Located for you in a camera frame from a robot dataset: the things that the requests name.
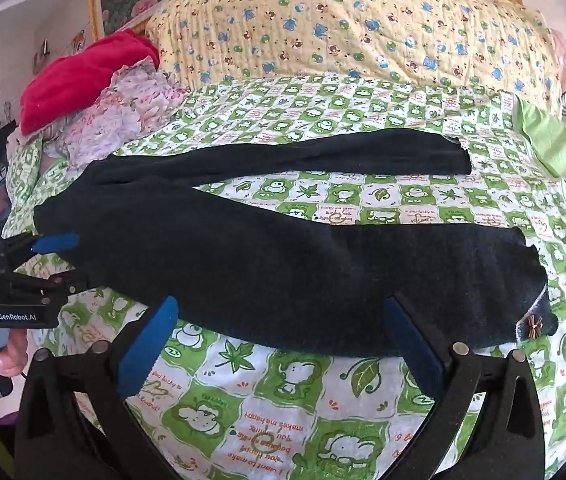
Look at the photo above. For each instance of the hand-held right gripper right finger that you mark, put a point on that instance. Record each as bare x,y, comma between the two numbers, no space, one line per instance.
413,350

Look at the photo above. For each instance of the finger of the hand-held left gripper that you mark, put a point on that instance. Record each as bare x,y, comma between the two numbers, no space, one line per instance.
63,282
58,242

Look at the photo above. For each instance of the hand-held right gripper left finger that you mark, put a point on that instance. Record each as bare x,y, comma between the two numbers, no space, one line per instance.
148,350

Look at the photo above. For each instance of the black pants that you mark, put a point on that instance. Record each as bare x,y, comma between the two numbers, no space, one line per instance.
288,270

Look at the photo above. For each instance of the green frog print pillow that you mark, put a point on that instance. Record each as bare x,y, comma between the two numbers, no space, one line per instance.
25,170

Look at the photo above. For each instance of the green frog print bedsheet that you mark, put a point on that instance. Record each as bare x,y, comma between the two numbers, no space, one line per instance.
288,390

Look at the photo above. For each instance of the pink floral cloth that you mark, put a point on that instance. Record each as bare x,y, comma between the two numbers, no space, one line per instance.
123,110

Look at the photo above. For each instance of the red fleece cloth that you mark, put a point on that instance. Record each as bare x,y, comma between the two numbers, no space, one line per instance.
73,80

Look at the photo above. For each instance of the plain green cloth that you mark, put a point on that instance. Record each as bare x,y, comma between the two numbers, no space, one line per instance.
563,150

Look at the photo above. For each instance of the pink striped cloth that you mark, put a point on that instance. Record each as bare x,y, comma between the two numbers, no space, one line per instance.
565,60

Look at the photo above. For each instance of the yellow animal print quilt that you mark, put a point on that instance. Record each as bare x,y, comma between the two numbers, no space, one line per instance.
338,25

